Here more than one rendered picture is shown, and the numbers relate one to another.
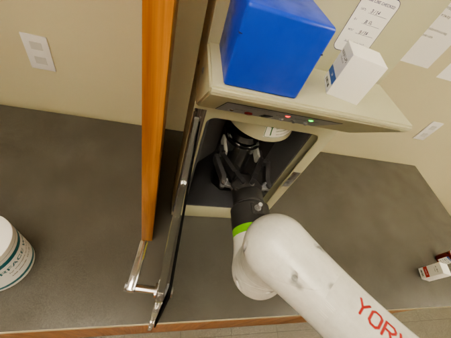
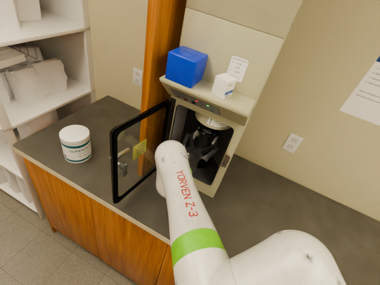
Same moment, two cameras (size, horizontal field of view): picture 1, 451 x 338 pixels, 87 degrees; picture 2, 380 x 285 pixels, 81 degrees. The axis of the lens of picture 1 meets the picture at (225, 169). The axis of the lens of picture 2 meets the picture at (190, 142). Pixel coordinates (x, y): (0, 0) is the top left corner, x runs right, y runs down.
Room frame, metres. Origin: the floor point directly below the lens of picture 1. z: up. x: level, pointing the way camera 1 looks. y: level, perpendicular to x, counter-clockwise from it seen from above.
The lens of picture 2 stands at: (-0.19, -0.50, 1.84)
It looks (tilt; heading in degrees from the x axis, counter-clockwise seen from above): 40 degrees down; 39
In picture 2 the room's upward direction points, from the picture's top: 15 degrees clockwise
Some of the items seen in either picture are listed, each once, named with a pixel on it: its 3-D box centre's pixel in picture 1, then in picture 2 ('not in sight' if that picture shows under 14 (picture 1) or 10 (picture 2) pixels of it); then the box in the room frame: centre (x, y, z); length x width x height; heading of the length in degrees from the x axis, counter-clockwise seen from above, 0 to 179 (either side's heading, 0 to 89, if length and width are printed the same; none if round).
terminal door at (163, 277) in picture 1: (170, 234); (141, 152); (0.19, 0.05, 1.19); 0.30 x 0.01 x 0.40; 15
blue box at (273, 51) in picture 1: (268, 39); (186, 66); (0.32, 0.02, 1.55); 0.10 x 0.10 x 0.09; 23
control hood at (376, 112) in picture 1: (296, 110); (204, 101); (0.36, -0.07, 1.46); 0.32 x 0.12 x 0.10; 113
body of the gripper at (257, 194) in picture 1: (246, 191); (192, 154); (0.37, -0.07, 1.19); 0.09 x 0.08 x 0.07; 23
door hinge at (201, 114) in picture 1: (185, 172); (166, 135); (0.35, 0.09, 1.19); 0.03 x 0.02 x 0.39; 113
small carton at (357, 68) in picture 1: (352, 73); (223, 85); (0.38, -0.11, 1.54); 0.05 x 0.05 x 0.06; 7
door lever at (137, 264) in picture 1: (146, 267); not in sight; (0.11, 0.06, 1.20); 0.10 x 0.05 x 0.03; 15
